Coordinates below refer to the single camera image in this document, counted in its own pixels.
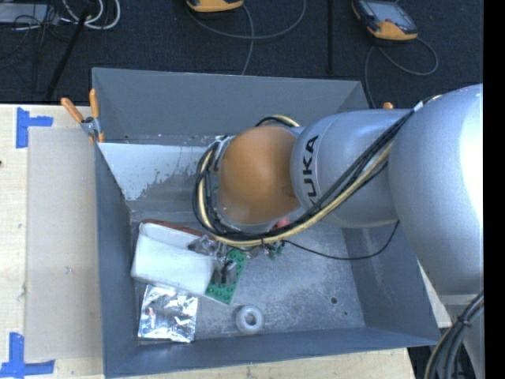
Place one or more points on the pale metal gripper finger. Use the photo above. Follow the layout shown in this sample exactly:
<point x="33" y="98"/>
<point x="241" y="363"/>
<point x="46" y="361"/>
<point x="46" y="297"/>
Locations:
<point x="204" y="245"/>
<point x="229" y="271"/>

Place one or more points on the dark green flat block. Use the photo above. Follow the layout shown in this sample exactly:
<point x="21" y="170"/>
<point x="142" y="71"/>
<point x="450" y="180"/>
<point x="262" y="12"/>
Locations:
<point x="221" y="292"/>

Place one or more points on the white folded cloth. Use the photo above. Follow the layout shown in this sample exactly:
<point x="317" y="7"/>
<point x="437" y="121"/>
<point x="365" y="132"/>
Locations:
<point x="169" y="261"/>

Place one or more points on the grey metal bin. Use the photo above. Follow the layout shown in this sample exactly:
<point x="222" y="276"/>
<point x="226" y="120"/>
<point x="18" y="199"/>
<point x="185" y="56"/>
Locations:
<point x="300" y="286"/>

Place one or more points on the silver foil packet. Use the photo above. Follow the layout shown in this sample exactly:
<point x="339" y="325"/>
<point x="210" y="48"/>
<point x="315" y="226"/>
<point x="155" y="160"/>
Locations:
<point x="167" y="316"/>

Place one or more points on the brown cardboard board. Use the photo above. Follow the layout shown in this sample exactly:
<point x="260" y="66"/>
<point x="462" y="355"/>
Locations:
<point x="59" y="243"/>

